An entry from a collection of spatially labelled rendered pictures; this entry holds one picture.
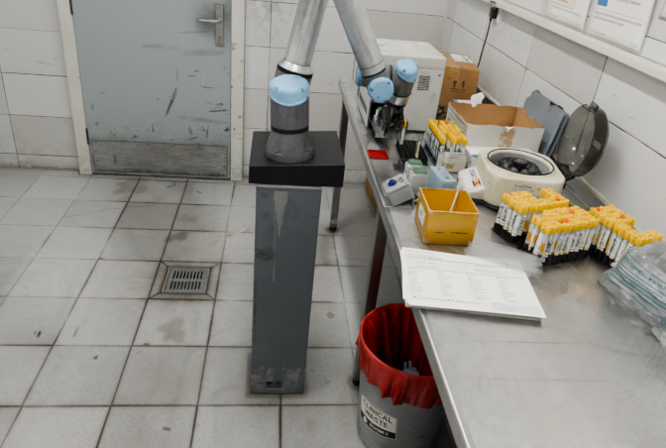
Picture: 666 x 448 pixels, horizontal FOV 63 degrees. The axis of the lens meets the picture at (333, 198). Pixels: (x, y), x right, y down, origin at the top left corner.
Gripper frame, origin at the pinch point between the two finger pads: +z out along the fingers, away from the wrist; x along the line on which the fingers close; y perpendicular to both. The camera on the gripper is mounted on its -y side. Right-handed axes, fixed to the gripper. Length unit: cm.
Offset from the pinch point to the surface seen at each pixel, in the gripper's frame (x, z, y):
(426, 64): 15.4, -12.0, -23.4
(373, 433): -4, 38, 98
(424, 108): 17.6, 2.6, -14.9
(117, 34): -131, 72, -120
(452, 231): 6, -34, 60
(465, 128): 25.0, -13.4, 7.7
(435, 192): 4, -32, 47
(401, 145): 5.5, -1.2, 6.9
